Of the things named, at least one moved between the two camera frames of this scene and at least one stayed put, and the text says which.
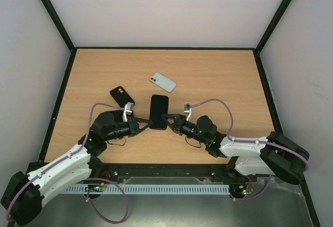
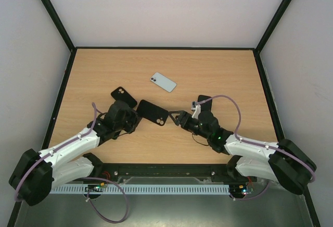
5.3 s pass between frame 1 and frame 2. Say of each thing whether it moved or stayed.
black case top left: stayed
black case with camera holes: moved
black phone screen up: moved
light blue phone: stayed
